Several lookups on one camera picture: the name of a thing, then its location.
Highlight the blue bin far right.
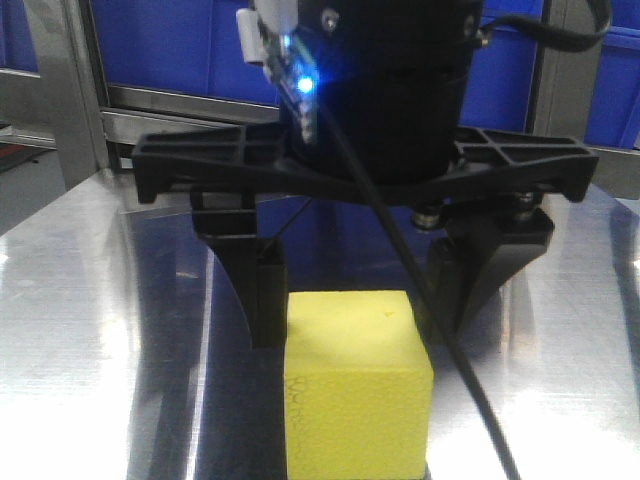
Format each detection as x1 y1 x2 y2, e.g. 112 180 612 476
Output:
585 1 639 149

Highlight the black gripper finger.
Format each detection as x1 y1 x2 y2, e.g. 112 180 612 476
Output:
190 191 288 348
411 197 554 344

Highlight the yellow foam block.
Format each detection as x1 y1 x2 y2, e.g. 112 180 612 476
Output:
283 290 434 479

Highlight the steel shelf upright post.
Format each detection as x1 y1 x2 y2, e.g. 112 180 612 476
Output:
519 0 609 151
24 0 117 189

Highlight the blue bin far left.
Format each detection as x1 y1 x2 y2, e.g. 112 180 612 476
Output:
1 0 38 73

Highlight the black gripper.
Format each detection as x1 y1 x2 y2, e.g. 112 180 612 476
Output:
132 1 599 206

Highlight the steel shelf front rail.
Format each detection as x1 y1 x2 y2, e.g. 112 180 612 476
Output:
100 85 279 145

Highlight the steel shelf upright post left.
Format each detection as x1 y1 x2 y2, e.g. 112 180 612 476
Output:
24 0 117 189

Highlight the steel shelf upright post right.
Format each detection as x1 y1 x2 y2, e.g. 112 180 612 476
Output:
519 0 609 151

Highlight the circuit board with blue LED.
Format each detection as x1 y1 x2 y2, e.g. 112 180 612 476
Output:
235 0 319 145

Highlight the blue plastic bin right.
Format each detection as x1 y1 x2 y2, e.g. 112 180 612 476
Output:
460 26 537 132

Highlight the blue plastic bin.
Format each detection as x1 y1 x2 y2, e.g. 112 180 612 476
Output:
91 0 278 105
460 26 537 132

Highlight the blue plastic bin left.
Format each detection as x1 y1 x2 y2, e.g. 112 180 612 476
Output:
91 0 278 105

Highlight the black cable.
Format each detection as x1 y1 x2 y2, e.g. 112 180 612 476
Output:
272 0 614 480

